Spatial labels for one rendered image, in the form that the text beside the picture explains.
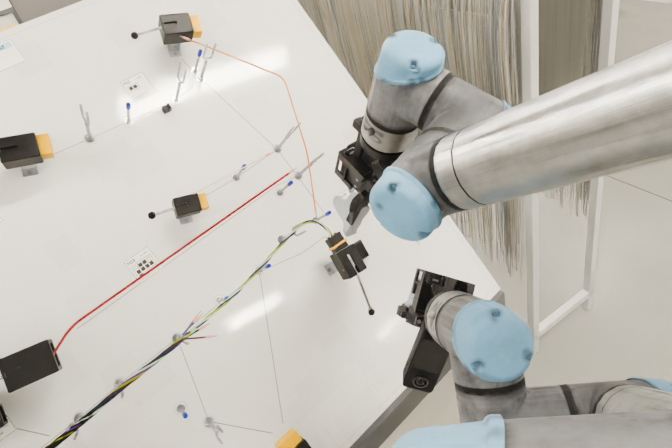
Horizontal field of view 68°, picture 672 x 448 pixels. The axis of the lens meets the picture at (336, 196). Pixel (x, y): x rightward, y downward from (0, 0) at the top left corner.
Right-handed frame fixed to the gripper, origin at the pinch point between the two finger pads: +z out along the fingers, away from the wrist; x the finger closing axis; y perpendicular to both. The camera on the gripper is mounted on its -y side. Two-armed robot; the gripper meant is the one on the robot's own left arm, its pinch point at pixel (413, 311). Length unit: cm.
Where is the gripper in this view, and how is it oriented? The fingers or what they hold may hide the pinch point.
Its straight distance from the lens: 87.9
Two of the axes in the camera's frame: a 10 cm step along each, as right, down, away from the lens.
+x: -9.6, -2.8, -0.6
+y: 2.7, -9.6, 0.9
